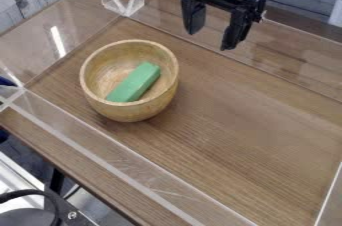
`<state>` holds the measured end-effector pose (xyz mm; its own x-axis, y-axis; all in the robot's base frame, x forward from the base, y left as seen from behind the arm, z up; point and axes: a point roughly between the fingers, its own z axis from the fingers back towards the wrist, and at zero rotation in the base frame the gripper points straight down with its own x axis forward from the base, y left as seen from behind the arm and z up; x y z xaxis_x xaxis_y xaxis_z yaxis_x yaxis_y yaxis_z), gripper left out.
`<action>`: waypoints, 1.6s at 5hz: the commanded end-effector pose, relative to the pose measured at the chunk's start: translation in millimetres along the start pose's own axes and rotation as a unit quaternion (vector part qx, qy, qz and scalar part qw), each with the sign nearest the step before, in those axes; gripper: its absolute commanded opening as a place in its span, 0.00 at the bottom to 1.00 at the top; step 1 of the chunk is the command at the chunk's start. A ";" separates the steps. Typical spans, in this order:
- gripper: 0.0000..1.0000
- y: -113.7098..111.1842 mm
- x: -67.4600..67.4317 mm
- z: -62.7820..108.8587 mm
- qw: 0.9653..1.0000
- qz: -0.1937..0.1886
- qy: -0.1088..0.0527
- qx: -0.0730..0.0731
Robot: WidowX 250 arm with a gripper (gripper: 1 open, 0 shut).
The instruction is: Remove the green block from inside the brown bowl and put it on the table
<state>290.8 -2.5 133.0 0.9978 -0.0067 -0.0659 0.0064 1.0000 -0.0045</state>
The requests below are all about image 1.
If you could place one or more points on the green rectangular block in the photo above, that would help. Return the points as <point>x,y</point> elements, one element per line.
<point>136,84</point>

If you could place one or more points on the brown wooden bowl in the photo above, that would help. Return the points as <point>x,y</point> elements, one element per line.
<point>108,67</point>

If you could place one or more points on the black metal table leg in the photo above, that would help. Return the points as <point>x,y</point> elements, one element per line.
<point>57,181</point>

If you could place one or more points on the clear acrylic tray wall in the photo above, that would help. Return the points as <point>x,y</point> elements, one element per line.
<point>243,153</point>

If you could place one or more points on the black metal bracket with screw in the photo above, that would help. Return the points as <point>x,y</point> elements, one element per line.
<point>72,216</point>

